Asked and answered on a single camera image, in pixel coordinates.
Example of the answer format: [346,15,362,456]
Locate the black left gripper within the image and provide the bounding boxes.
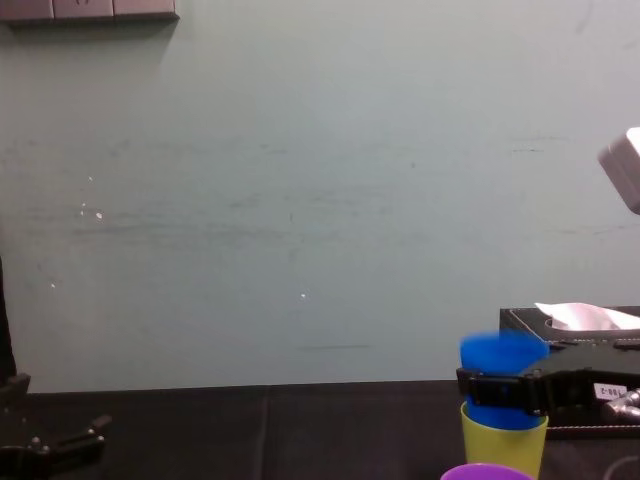
[0,372,114,480]

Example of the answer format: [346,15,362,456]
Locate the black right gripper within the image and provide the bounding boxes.
[455,343,640,417]

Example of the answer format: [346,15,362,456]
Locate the blue plastic cup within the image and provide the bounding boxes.
[458,329,551,431]

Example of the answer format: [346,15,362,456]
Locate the yellow-green plastic cup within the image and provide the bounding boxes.
[459,399,550,480]

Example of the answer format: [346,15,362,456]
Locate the black tissue box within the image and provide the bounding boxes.
[499,304,640,441]

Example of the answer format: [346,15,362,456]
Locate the purple plastic cup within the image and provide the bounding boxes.
[439,462,536,480]

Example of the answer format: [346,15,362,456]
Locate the white tissue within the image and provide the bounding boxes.
[533,301,640,334]

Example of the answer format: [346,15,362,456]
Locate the black table cloth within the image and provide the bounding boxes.
[0,379,640,480]

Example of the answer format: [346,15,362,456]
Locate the black upright post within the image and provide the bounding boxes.
[0,254,17,384]

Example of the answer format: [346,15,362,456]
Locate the grey wall switch plate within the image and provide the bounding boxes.
[0,0,180,24]

